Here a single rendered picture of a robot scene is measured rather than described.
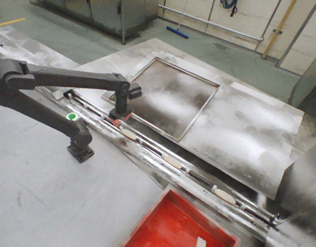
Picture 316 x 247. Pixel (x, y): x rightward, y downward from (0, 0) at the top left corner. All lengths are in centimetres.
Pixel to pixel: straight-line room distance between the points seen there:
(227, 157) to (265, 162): 19
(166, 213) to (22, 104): 67
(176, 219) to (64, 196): 49
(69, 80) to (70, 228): 56
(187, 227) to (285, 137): 70
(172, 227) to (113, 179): 33
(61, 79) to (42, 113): 15
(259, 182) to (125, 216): 61
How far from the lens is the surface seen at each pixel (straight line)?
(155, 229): 87
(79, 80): 75
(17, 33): 230
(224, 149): 104
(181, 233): 88
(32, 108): 77
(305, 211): 82
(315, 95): 245
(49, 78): 71
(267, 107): 131
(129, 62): 169
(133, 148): 98
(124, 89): 83
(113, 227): 88
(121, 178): 95
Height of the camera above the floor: 167
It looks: 47 degrees down
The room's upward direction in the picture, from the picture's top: 9 degrees clockwise
